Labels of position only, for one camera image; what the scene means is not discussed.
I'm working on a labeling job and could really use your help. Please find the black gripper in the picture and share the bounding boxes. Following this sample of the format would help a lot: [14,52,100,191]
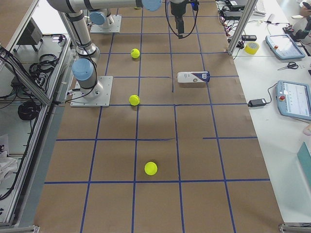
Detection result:
[170,0,199,39]

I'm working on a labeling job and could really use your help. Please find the white blue tennis ball can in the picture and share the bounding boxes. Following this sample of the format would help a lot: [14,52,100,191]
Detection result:
[177,71,210,83]

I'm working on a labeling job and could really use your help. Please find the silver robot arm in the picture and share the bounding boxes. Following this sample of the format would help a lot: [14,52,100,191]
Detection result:
[48,0,162,105]
[89,8,114,29]

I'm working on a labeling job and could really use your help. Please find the tennis ball near base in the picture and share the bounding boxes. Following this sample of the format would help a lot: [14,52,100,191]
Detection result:
[130,48,140,59]
[144,161,158,176]

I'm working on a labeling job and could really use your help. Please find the tennis ball centre back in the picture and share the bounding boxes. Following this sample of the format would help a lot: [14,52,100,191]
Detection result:
[129,95,140,106]

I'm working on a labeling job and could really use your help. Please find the black remote phone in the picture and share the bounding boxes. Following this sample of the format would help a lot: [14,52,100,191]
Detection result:
[241,35,257,41]

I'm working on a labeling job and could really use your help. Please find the yellow tape roll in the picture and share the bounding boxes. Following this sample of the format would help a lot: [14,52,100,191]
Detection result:
[244,42,259,55]

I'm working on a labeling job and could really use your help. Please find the far blue teach pendant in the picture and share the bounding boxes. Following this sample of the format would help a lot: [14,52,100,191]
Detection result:
[265,34,305,60]

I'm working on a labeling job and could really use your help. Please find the blue teach pendant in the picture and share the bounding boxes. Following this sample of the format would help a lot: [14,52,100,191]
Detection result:
[265,34,305,60]
[276,80,311,121]

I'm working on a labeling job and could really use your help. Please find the black power adapter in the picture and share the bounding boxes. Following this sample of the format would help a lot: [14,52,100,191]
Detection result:
[247,98,267,107]

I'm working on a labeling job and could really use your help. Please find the black scissors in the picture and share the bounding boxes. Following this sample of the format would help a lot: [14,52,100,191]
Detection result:
[278,62,299,70]

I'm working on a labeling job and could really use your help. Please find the near blue teach pendant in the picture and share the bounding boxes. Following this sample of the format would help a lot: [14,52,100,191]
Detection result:
[276,80,311,121]

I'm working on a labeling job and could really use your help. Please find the aluminium frame post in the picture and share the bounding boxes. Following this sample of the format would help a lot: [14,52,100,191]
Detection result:
[227,0,257,55]

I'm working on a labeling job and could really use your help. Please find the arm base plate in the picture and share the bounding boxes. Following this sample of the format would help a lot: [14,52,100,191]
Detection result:
[89,12,122,34]
[70,76,113,107]

